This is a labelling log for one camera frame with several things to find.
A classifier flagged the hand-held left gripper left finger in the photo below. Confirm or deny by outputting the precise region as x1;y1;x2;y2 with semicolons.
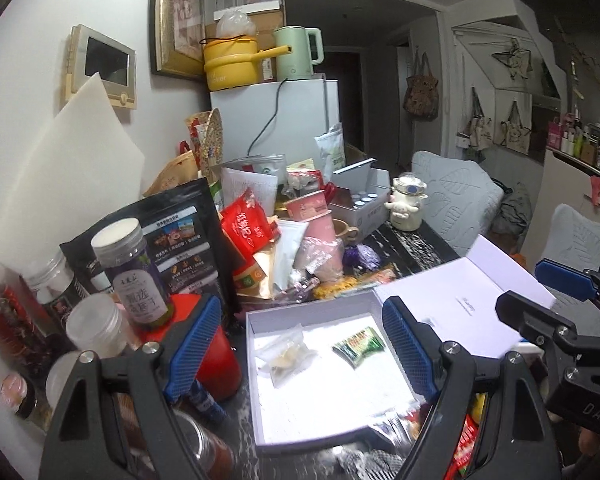
39;292;224;480

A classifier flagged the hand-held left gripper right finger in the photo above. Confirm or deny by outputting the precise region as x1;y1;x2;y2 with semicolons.
381;296;563;480

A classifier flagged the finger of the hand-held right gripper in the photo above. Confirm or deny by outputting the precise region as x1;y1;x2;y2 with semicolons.
495;290;597;377
534;258;600;311

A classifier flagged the white gift box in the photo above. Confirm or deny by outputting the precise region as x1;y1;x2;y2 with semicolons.
244;234;558;456

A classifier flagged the red canister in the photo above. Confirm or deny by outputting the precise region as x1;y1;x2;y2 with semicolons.
140;294;243;403

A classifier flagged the grey leaf-pattern chair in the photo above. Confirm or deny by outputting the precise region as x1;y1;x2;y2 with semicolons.
537;203;600;336
411;150;505;258

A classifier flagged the green candy wrapper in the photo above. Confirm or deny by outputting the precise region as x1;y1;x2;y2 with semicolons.
331;326;386;371

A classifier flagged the blue tube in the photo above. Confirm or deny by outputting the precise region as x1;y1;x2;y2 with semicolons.
190;380;228;423

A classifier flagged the grey cloth bundle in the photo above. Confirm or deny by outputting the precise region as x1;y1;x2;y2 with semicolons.
490;180;533;241

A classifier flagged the clear snack packet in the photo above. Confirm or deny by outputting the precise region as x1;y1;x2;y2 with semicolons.
254;324;318;388

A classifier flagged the dark-labelled jar with white lid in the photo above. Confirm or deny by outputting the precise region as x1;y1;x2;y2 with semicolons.
91;218;173;331

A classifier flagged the yellow snack packet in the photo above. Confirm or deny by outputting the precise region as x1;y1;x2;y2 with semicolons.
312;279;376;302

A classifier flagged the copper can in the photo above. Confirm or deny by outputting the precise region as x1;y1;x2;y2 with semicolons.
175;410;236;476

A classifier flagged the clear plastic jar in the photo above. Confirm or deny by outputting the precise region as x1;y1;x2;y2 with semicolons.
65;294;131;361

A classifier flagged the purple wrapper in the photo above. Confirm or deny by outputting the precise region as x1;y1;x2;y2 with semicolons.
342;245;381;271

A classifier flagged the black stand-up pouch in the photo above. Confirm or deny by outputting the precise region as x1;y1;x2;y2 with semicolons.
60;177;238;316

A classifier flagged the beige mug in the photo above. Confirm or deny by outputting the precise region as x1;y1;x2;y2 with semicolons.
332;219;361;246

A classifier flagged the red snack packet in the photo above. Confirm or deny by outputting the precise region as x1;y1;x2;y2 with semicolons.
220;187;281;256

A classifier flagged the row of cosmetic bottles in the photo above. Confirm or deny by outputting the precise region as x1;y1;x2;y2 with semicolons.
547;105;600;183

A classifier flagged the white character ceramic jar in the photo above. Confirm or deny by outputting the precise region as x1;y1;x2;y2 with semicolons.
384;171;429;232

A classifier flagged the small dark-labelled jar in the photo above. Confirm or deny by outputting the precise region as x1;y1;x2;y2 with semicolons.
27;250;88;331

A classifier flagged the white paper sheet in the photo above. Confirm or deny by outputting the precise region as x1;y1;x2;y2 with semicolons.
222;167;281;216

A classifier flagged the pink paper cup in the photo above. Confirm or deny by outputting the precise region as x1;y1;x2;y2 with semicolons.
283;191;336;251

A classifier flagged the white cardboard box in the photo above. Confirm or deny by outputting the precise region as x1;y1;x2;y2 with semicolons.
330;157;392;231

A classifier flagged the brown paper bag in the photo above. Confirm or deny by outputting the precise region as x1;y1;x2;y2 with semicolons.
145;150;206;197

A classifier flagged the small pink-capped bottle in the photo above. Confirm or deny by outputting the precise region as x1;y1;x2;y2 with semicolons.
0;372;51;421

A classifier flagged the jar with red contents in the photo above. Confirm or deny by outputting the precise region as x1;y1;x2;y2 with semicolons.
0;252;71;376

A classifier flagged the round woven straw mat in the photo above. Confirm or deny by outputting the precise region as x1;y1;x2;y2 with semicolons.
206;109;225;181

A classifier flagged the red patterned bag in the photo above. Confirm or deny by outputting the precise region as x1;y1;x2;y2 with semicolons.
184;112;216;171

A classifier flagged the green and white snack bag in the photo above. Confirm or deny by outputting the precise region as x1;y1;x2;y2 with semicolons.
314;122;348;173

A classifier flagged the white star tote bag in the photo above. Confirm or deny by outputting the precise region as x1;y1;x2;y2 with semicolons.
490;37;533;91

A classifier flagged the white foam sheet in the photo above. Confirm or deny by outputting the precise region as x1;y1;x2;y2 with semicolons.
0;72;146;256

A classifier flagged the brown tote bag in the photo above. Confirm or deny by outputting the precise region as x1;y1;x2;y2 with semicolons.
402;50;441;121

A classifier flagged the white refrigerator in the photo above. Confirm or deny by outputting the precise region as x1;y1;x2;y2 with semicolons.
210;79;341;171

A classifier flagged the yellow pot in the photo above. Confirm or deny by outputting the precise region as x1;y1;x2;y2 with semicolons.
202;34;293;92

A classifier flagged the green electric kettle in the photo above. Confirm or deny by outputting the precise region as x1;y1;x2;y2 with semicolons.
273;26;326;82

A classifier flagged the clear plastic bag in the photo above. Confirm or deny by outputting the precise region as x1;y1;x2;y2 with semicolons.
215;9;256;40

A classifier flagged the gold framed picture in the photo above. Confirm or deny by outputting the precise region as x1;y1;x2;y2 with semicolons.
149;0;207;80

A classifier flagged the brown cardboard box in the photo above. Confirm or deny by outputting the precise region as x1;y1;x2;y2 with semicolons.
205;0;287;83

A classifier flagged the black power cable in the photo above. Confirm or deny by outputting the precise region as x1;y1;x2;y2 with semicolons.
246;79;288;156

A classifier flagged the wall intercom panel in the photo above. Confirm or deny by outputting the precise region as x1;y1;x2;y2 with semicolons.
62;24;138;111

